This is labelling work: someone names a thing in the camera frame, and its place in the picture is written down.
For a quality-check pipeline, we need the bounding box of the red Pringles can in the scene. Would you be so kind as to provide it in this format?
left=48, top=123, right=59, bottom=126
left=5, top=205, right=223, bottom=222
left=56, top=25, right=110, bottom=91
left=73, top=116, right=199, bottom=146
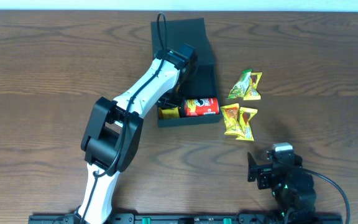
left=185, top=98, right=219, bottom=117

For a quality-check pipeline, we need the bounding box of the yellow biscuit packet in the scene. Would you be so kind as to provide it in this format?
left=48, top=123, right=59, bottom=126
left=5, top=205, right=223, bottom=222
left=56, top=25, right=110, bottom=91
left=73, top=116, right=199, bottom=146
left=158, top=107, right=180, bottom=119

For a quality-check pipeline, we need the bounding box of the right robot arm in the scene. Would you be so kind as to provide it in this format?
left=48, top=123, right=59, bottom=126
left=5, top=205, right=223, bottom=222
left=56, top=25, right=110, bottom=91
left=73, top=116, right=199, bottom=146
left=247, top=142, right=319, bottom=223

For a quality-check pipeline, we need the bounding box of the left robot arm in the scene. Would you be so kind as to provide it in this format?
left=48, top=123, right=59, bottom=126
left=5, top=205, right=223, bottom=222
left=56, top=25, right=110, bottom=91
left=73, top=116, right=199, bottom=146
left=74, top=44, right=198, bottom=223

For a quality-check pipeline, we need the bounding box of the black open gift box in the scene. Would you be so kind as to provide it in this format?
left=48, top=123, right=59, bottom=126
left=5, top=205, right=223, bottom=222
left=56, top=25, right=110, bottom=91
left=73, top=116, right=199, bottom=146
left=151, top=18, right=222, bottom=128

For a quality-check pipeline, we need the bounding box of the yellow candy packet lower right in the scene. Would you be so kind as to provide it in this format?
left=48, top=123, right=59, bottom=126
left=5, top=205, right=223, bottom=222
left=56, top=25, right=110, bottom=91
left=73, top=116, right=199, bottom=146
left=236, top=107, right=258, bottom=141

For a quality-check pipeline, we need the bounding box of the yellow candy packet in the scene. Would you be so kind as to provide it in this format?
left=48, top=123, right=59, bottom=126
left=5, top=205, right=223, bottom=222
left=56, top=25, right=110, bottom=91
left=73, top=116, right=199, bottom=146
left=243, top=72, right=263, bottom=101
left=236, top=107, right=258, bottom=141
left=220, top=103, right=244, bottom=137

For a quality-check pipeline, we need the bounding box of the yellow candy packet lower left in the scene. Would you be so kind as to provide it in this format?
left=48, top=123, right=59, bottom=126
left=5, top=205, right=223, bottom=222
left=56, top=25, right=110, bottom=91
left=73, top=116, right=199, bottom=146
left=220, top=103, right=244, bottom=137

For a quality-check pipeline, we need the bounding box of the green snack packet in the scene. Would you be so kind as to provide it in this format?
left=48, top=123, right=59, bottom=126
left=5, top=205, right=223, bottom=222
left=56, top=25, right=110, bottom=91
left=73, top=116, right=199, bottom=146
left=227, top=69, right=252, bottom=99

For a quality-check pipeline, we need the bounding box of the yellow candy packet upper right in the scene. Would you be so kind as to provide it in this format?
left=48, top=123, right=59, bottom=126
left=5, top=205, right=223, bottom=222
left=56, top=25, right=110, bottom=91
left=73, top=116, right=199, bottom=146
left=243, top=72, right=263, bottom=101

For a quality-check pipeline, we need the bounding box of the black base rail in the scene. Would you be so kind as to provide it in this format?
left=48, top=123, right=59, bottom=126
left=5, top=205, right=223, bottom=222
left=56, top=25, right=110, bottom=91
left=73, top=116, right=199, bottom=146
left=28, top=212, right=344, bottom=224

